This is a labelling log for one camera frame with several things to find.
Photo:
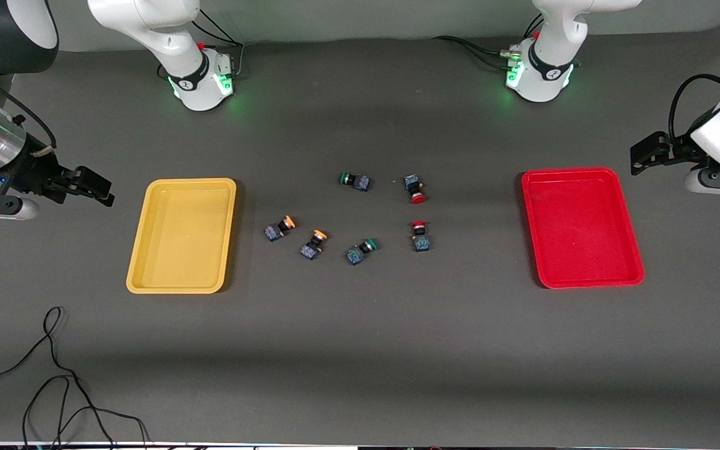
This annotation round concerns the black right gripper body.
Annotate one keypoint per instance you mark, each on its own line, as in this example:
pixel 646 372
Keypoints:
pixel 34 170

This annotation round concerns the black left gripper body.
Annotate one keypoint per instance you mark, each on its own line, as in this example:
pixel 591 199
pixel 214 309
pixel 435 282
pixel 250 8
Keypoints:
pixel 676 148

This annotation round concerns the yellow push button switch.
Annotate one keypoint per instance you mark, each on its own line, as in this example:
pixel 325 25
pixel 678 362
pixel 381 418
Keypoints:
pixel 314 245
pixel 279 229

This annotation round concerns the red mushroom push button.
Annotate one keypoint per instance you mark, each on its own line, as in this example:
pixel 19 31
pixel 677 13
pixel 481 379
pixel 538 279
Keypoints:
pixel 415 187
pixel 420 237

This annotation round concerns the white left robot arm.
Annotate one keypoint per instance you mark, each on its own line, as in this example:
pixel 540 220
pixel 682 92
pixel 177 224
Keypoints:
pixel 547 37

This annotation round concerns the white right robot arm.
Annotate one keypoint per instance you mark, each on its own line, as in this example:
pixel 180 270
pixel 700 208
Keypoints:
pixel 147 19

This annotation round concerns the red plastic tray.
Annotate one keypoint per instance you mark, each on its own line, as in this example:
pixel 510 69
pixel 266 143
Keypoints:
pixel 579 231

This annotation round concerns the yellow plastic tray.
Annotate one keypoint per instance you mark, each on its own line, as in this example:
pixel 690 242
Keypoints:
pixel 182 237

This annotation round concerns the green push button switch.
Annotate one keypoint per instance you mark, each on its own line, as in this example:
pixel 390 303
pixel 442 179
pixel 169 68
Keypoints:
pixel 355 181
pixel 361 251

